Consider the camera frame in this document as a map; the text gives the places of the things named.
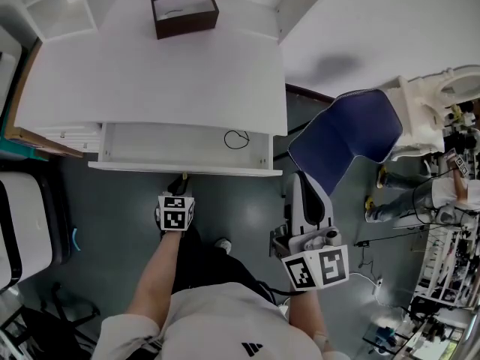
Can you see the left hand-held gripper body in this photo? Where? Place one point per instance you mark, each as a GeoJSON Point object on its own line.
{"type": "Point", "coordinates": [175, 213]}

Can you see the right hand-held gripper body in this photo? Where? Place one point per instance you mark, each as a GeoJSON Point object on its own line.
{"type": "Point", "coordinates": [315, 264]}

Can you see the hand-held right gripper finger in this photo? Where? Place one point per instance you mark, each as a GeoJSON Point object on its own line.
{"type": "Point", "coordinates": [318, 208]}
{"type": "Point", "coordinates": [296, 204]}

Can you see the white desk drawer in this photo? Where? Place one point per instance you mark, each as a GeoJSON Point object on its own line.
{"type": "Point", "coordinates": [180, 146]}

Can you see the person's left forearm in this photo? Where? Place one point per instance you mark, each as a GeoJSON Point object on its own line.
{"type": "Point", "coordinates": [155, 272]}

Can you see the person's right forearm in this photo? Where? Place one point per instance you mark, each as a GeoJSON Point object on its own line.
{"type": "Point", "coordinates": [305, 313]}

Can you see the white desk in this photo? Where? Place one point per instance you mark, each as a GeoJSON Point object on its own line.
{"type": "Point", "coordinates": [150, 81]}

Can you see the dark brown open box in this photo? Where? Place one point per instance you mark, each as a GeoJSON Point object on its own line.
{"type": "Point", "coordinates": [183, 23]}

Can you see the person's white shoe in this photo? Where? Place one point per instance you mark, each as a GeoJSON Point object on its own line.
{"type": "Point", "coordinates": [224, 244]}

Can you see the person's black trousers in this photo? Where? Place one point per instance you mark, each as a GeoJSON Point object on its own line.
{"type": "Point", "coordinates": [217, 264]}

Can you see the blue padded chair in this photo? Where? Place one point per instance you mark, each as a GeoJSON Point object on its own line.
{"type": "Point", "coordinates": [345, 137]}

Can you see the person's white shirt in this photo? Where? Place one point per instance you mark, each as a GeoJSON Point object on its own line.
{"type": "Point", "coordinates": [217, 324]}

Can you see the white foam packing block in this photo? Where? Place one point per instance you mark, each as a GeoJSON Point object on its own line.
{"type": "Point", "coordinates": [416, 114]}

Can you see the black office chair base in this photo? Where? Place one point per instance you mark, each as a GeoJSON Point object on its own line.
{"type": "Point", "coordinates": [63, 313]}

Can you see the white and black appliance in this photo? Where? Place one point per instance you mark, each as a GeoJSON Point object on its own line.
{"type": "Point", "coordinates": [26, 231]}

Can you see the wooden board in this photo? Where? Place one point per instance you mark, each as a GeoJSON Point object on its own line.
{"type": "Point", "coordinates": [22, 99]}

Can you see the white shelf unit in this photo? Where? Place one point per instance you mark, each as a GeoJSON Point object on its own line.
{"type": "Point", "coordinates": [56, 9]}

